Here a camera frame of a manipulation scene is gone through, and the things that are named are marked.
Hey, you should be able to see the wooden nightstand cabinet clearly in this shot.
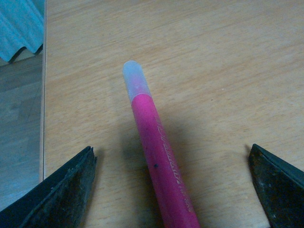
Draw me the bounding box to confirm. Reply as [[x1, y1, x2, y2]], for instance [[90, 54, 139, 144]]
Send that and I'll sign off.
[[43, 0, 304, 228]]

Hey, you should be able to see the pink marker with clear cap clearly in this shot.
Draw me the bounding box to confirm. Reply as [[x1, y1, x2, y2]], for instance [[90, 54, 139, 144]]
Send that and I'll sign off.
[[123, 60, 200, 228]]

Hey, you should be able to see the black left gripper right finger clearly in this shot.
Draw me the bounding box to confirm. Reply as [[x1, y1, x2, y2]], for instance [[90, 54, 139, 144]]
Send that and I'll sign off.
[[248, 144, 304, 228]]

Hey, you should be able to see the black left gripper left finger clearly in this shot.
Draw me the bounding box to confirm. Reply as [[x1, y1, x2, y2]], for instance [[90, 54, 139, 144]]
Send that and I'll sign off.
[[0, 146, 97, 228]]

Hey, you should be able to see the grey pleated curtain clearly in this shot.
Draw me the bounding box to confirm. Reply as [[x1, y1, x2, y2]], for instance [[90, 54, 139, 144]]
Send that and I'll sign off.
[[0, 0, 45, 62]]

